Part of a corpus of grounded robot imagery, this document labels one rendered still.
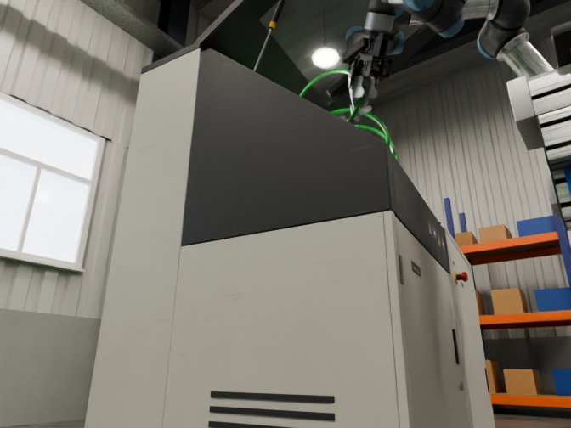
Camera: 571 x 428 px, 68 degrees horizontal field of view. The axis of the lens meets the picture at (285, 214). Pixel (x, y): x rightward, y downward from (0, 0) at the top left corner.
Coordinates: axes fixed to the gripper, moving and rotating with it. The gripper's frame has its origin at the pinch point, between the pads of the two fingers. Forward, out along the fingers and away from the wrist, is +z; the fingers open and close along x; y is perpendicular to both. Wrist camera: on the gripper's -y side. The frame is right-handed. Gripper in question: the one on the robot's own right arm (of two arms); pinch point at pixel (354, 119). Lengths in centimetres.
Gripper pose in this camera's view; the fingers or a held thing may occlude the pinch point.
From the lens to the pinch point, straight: 142.8
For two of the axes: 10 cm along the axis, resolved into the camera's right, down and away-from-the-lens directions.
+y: 8.7, -1.6, -4.7
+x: 5.0, 3.1, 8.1
